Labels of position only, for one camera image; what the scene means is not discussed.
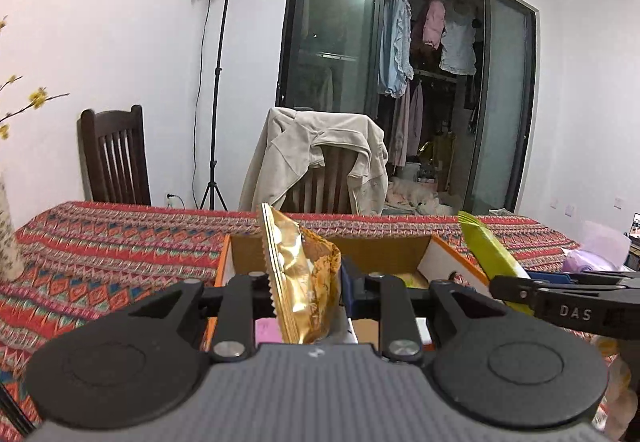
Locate beige jacket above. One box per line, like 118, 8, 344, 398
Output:
239, 106, 390, 216

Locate white floral vase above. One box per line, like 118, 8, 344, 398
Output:
0, 172, 26, 281

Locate pink snack packet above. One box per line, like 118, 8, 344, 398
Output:
256, 319, 282, 348

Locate white and yellow plush toy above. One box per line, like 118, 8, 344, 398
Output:
590, 337, 640, 442

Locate black tripod leg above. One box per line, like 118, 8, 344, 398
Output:
0, 379, 36, 440

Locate dark wooden chair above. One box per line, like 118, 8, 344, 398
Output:
77, 104, 152, 207

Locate pale yellow snack packet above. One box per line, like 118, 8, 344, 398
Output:
395, 272, 430, 289

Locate purple plastic bag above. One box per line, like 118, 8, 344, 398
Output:
560, 220, 632, 273

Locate pale pink hanging dress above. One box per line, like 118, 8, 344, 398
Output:
389, 80, 412, 167

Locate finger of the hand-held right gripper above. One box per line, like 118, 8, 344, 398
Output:
489, 274, 640, 340
527, 270, 640, 285

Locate mauve hanging garment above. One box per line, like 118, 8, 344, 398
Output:
406, 80, 425, 157

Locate cardboard box with orange rim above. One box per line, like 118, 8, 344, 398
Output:
202, 232, 493, 353

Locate white ruffled hanging top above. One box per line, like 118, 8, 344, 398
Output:
439, 4, 478, 76

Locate yellow flower branches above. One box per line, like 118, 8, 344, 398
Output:
0, 16, 71, 140

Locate pile of clothes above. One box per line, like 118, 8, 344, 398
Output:
387, 177, 461, 216

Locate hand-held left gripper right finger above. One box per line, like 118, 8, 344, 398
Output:
341, 256, 503, 364

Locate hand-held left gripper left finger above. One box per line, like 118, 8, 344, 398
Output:
132, 272, 273, 364

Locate pink hanging garment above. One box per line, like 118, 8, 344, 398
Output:
422, 0, 447, 50

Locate green snack packet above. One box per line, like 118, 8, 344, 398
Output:
457, 211, 533, 315

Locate red patterned tablecloth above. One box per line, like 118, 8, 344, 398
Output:
0, 201, 640, 442

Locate black power cable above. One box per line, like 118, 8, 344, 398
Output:
167, 0, 213, 210

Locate wooden chair under jacket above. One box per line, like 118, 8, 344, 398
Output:
290, 144, 367, 214

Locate gold foil snack packet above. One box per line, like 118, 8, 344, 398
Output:
261, 203, 342, 345

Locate light blue hanging shirt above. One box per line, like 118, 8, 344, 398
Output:
377, 0, 416, 98

